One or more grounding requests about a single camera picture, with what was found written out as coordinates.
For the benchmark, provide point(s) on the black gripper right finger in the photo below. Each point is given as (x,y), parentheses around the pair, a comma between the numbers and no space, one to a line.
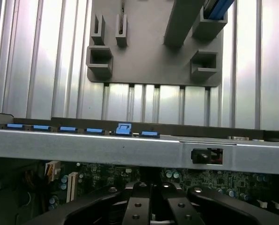
(181,208)

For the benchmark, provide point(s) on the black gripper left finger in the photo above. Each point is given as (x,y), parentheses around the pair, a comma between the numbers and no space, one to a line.
(137,206)

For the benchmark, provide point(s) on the green motherboard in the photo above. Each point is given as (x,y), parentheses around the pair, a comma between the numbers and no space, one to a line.
(223,180)

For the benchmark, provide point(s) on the black open PC case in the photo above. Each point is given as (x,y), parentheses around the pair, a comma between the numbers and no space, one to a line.
(106,150)

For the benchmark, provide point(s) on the white header connector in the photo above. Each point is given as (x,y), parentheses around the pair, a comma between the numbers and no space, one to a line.
(72,187)

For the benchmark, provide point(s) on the blue card retention latch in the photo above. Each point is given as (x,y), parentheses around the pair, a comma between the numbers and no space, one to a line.
(123,130)

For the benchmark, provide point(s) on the white power connector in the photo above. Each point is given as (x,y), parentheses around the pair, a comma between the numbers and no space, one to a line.
(51,171)

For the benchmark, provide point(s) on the grey plastic parts rack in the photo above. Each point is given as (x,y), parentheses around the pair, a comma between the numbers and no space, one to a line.
(149,58)

